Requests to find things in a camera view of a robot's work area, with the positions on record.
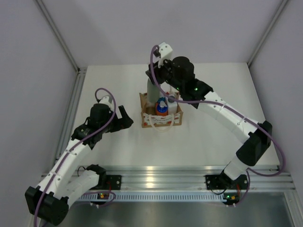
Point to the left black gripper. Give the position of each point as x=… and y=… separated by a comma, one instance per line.
x=125, y=122

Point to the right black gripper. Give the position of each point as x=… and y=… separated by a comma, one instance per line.
x=157, y=71

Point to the grey bottle beige cap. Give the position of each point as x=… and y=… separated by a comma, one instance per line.
x=153, y=92

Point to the orange bottle blue cap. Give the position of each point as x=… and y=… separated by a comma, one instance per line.
x=161, y=98
x=161, y=109

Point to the white bottle dark cap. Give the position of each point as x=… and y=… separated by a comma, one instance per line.
x=172, y=106

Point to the watermelon print canvas bag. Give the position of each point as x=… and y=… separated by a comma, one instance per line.
x=159, y=123

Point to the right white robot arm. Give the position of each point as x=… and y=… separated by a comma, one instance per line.
x=254, y=136

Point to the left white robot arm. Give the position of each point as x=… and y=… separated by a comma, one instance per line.
x=51, y=199

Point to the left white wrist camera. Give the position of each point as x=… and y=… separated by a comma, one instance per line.
x=107, y=100

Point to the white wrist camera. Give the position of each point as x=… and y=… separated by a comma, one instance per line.
x=165, y=51
x=107, y=100

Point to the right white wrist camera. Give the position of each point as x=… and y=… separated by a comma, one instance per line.
x=165, y=51

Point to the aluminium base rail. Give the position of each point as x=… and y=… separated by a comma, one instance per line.
x=187, y=183

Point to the right aluminium frame post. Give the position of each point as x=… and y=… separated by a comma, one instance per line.
x=282, y=5

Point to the aluminium frame post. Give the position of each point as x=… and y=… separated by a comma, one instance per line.
x=47, y=16
x=282, y=5

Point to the left aluminium frame post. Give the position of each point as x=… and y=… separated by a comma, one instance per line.
x=47, y=16

